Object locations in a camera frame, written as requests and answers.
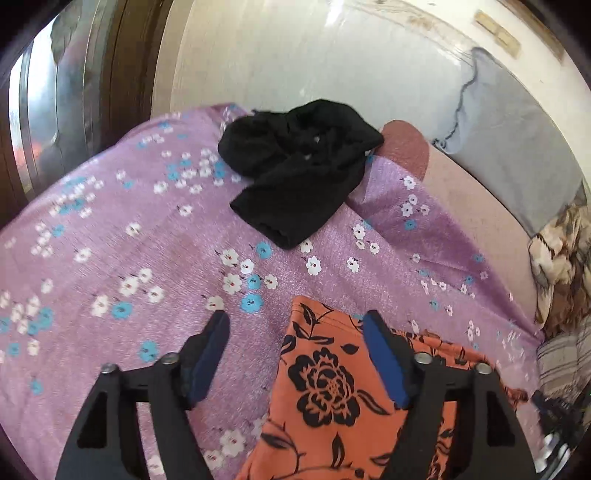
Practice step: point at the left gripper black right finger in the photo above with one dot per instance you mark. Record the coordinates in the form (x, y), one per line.
(417, 383)

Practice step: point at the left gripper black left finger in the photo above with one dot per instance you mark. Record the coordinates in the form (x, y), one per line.
(180, 380)

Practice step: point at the orange black floral garment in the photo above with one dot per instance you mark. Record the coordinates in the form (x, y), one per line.
(330, 416)

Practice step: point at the striped grey pillow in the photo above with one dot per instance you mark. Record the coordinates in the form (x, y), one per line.
(564, 364)

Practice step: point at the purple floral bedsheet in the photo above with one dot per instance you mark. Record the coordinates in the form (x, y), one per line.
(126, 257)

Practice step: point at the cream brown patterned blanket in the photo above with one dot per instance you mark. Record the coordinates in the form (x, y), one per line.
(560, 263)

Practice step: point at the pink beige mattress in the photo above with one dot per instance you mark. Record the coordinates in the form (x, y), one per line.
(496, 233)

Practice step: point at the black crumpled garment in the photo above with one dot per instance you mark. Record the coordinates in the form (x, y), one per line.
(302, 164)

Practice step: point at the grey cloth headboard cover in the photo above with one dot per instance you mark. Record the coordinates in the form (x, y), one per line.
(504, 139)

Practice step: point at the dark wooden window frame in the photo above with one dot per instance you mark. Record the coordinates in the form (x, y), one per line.
(76, 76)

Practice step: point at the wall switch panel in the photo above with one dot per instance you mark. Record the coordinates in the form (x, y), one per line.
(501, 36)

